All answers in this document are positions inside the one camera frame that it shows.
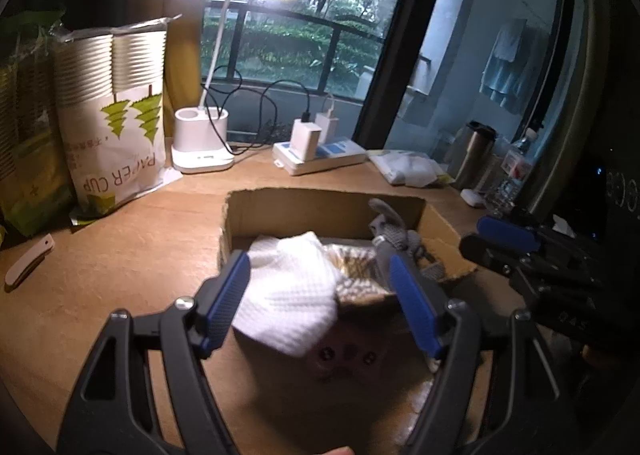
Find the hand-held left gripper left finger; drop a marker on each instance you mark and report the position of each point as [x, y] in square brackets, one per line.
[227, 307]

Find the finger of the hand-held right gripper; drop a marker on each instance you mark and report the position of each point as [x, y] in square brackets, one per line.
[487, 252]
[507, 232]

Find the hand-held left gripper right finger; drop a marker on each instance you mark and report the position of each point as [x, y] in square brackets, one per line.
[415, 310]

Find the white waffle cloth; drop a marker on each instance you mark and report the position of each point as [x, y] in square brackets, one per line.
[295, 295]

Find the cardboard box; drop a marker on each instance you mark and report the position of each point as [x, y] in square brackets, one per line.
[320, 215]

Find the beige patterned soft pouch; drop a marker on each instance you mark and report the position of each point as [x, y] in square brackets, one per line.
[357, 275]

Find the white earbud case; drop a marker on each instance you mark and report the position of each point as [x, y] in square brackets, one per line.
[473, 198]

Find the clear water bottle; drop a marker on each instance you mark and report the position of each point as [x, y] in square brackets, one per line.
[515, 166]

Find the pink plush with face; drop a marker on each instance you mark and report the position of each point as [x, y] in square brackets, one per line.
[350, 351]

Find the steel thermos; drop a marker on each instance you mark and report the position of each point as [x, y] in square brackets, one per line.
[470, 155]

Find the white plastic bag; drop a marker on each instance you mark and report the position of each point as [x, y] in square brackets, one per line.
[405, 168]

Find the hanging light blue clothes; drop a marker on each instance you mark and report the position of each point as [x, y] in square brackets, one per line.
[510, 70]

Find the white desk lamp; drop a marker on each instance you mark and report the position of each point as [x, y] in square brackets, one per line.
[202, 145]

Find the white power strip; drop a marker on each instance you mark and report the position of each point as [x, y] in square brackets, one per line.
[332, 155]

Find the large white charger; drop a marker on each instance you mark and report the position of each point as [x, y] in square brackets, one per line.
[306, 141]

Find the paper cup pack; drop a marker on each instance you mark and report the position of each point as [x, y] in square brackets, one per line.
[120, 145]

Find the small white charger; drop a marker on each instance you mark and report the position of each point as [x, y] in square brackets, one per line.
[327, 129]

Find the white folding knife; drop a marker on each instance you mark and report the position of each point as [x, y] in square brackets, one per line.
[27, 261]

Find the green plastic package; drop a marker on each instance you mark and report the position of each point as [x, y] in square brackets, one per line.
[35, 175]

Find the black balcony railing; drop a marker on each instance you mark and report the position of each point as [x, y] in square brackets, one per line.
[280, 18]

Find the dark window frame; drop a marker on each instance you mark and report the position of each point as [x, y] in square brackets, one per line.
[400, 35]

